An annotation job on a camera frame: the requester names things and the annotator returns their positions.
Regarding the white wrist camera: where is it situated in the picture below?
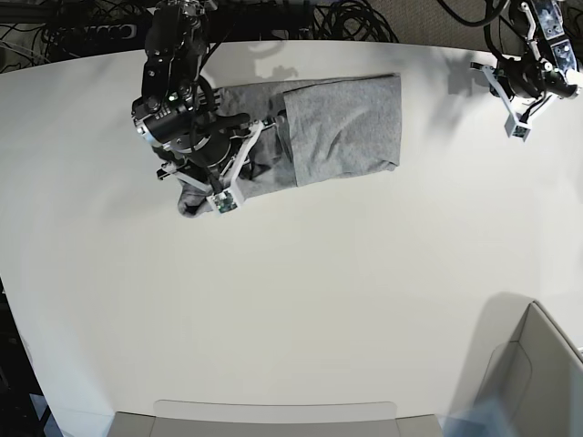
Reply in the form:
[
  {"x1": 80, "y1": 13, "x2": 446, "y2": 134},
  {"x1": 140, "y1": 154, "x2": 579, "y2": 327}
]
[
  {"x1": 173, "y1": 118, "x2": 274, "y2": 214},
  {"x1": 470, "y1": 62, "x2": 557, "y2": 142}
]

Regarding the coiled black cable bundle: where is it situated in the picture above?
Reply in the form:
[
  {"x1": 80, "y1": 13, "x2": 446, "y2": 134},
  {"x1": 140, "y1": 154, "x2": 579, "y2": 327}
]
[{"x1": 272, "y1": 0, "x2": 402, "y2": 43}]

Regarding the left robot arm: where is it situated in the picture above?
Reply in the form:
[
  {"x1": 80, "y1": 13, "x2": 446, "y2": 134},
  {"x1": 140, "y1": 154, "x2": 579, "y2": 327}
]
[{"x1": 484, "y1": 1, "x2": 582, "y2": 99}]

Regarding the grey plastic bin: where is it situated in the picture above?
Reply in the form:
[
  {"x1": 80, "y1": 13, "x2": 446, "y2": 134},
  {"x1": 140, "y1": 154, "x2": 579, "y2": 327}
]
[{"x1": 443, "y1": 300, "x2": 582, "y2": 436}]

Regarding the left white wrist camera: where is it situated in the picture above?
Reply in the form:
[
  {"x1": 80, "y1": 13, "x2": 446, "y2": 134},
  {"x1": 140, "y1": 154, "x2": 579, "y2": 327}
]
[{"x1": 470, "y1": 62, "x2": 557, "y2": 142}]

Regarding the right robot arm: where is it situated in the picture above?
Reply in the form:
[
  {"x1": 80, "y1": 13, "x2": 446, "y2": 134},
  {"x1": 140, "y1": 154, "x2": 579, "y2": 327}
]
[{"x1": 131, "y1": 1, "x2": 251, "y2": 189}]

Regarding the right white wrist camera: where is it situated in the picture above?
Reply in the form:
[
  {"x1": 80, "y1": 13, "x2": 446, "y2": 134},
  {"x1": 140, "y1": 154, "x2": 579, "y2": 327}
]
[{"x1": 173, "y1": 118, "x2": 274, "y2": 214}]

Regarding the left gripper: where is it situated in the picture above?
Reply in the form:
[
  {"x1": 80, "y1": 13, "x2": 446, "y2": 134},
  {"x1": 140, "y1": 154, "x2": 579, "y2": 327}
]
[{"x1": 495, "y1": 57, "x2": 554, "y2": 100}]

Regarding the grey T-shirt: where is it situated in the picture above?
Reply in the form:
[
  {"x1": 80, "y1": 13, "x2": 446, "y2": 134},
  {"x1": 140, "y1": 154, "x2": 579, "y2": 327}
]
[{"x1": 175, "y1": 73, "x2": 403, "y2": 219}]

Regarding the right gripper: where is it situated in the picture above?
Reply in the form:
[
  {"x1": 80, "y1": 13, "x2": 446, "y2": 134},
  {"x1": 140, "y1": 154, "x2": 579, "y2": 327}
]
[{"x1": 154, "y1": 113, "x2": 251, "y2": 182}]

